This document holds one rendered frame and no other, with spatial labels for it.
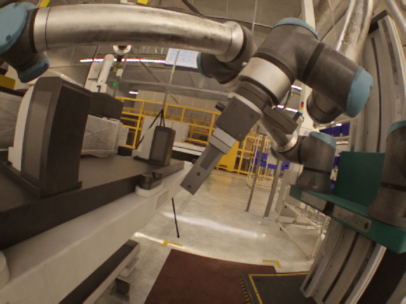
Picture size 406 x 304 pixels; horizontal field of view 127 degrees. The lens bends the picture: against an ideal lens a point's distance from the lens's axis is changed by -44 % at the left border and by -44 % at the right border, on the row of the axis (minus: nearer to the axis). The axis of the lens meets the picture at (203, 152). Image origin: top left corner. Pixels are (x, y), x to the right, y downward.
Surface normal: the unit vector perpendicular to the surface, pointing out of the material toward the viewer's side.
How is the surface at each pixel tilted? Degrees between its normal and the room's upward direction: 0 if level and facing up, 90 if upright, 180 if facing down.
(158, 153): 90
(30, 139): 90
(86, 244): 90
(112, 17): 100
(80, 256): 90
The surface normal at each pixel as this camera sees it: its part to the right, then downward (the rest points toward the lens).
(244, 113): -0.15, 0.11
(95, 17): 0.56, 0.32
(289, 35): -0.40, -0.05
